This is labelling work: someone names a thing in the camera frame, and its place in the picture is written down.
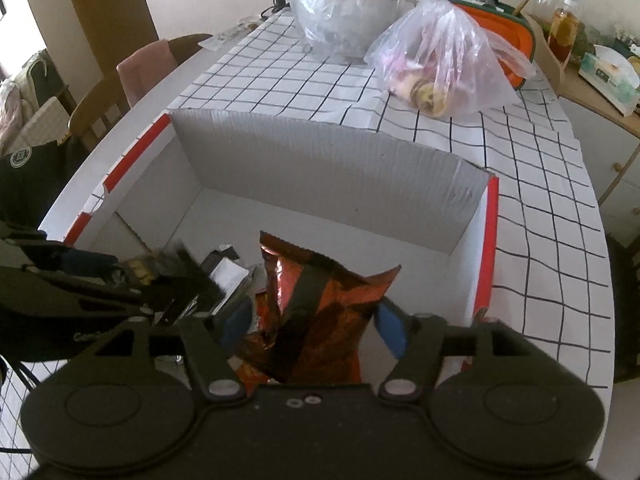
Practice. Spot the white wooden cabinet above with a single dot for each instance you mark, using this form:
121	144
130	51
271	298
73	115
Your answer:
615	150

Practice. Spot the dark chair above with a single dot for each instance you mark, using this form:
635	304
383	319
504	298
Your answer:
625	310

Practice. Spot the glass jar with amber contents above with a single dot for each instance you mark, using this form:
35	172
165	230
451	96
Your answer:
562	25

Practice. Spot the wooden desktop rack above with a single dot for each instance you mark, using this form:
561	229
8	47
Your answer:
547	60

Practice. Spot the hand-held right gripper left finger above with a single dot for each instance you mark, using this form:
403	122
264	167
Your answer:
235	321

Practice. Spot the pile of clothes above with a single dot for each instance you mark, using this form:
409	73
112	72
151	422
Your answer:
20	90

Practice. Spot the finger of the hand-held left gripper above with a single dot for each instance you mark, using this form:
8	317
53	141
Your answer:
85	261
170	290

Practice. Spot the orange folding container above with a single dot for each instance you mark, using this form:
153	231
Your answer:
505	30

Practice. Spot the clear plastic bag with food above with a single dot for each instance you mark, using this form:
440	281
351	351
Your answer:
445	60

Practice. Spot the wooden door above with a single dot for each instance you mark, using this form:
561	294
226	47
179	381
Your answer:
105	0

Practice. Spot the dark and white snack packet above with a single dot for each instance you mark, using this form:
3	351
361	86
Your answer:
227	275

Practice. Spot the red cardboard box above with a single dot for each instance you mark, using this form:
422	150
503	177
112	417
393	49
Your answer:
320	180

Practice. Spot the dark jacket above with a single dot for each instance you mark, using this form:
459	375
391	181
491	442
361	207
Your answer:
35	170

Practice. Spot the clear plastic bag with bowl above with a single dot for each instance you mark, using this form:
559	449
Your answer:
345	15

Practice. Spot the red foil snack bag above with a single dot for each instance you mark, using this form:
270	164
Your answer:
310	310

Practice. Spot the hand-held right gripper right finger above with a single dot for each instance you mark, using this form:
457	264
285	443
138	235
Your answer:
392	330

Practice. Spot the tissue box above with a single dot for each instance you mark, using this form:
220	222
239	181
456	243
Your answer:
610	75

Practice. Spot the wooden chair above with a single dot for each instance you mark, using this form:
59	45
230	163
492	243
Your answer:
100	105

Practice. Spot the small clear packet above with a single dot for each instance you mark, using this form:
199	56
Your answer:
230	35

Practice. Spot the pink cloth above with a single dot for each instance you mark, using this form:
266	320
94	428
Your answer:
145	70

